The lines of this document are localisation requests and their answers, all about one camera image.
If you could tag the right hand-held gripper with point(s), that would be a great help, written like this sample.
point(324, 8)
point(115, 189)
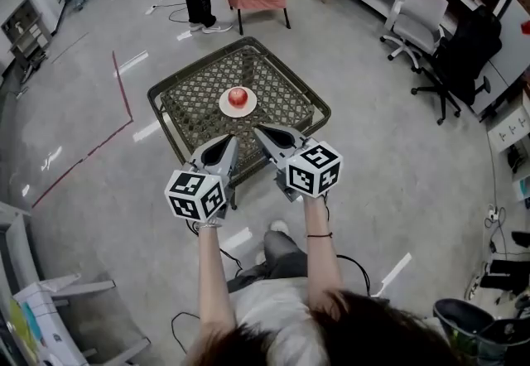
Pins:
point(314, 171)

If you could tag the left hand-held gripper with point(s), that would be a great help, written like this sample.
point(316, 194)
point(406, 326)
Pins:
point(194, 196)

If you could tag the white round plate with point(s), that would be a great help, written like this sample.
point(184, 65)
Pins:
point(232, 112)

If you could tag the red apple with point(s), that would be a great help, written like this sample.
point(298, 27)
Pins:
point(238, 97)

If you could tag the person's right forearm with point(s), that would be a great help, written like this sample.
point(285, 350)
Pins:
point(321, 265)

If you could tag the person's left forearm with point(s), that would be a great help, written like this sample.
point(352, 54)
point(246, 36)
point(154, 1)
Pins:
point(215, 273)

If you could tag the woven rattan low table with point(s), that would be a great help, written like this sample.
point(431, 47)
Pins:
point(194, 99)

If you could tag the person's white shoe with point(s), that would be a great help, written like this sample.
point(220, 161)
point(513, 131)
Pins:
point(279, 226)

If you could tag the person's grey trousers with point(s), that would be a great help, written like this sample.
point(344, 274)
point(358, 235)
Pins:
point(281, 256)

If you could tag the white power strip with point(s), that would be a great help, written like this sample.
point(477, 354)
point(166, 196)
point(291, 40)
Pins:
point(492, 216)
point(150, 9)

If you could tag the person's white shirt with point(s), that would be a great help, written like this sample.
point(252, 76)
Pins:
point(269, 306)

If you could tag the white office chair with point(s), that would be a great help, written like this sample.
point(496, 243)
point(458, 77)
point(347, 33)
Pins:
point(418, 12)

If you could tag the black office chair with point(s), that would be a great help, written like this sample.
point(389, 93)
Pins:
point(468, 54)

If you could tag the grey storage cabinet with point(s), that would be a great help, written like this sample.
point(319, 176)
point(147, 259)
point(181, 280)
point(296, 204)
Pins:
point(27, 33)

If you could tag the white box with black marks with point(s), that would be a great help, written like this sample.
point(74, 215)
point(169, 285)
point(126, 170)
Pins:
point(509, 128)

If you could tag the white cardboard box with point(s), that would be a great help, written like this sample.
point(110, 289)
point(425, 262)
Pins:
point(41, 323)

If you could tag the grey desk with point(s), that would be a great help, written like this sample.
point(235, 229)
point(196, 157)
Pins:
point(513, 45)

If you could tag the black plastic bin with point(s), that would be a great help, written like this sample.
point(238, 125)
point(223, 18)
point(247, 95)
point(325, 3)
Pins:
point(463, 319)

